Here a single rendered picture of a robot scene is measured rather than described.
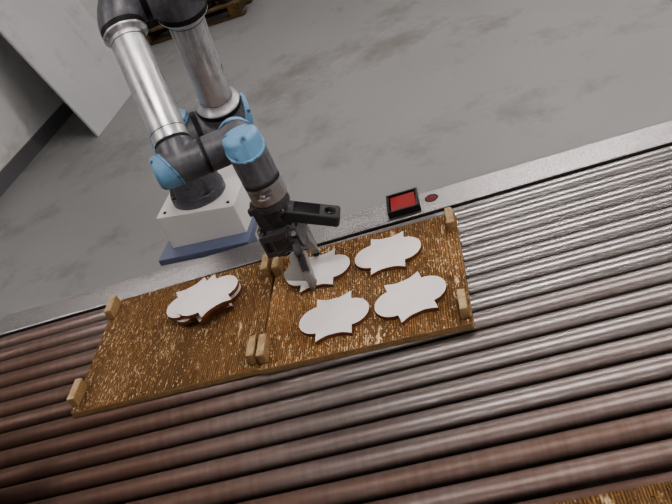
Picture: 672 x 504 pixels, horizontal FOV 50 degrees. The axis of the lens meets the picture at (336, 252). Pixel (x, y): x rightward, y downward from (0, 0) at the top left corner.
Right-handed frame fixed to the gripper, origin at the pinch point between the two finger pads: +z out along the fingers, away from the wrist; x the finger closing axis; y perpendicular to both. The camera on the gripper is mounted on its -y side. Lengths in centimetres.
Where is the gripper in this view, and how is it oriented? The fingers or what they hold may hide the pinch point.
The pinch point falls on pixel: (317, 270)
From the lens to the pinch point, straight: 153.8
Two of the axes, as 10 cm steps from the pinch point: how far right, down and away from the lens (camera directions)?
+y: -9.3, 2.6, 2.4
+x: -0.4, 6.0, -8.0
